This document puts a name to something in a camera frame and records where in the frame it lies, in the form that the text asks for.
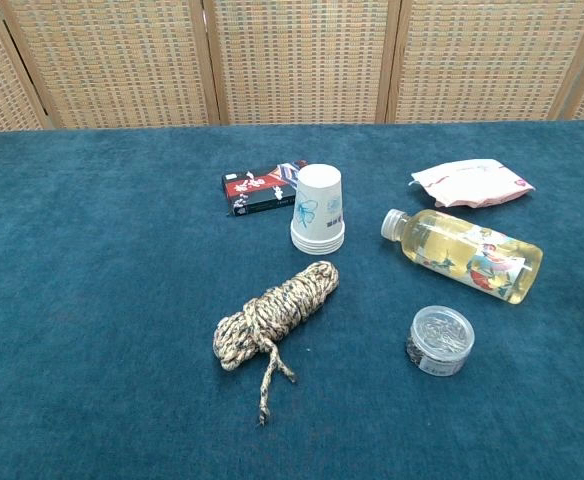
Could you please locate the round clear pin container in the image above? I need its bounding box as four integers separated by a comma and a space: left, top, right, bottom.
404, 305, 476, 377

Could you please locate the beige braided rope bundle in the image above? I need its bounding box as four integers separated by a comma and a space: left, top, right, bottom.
212, 260, 341, 427

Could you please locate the black red playing card box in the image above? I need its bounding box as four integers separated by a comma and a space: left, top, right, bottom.
220, 159, 309, 218

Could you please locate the clear bottle yellow liquid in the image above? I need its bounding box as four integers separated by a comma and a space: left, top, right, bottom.
380, 207, 544, 306

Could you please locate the pink white plastic packet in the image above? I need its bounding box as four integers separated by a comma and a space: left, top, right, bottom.
410, 158, 537, 209

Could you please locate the blue velvet tablecloth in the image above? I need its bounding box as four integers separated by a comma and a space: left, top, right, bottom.
0, 118, 584, 480

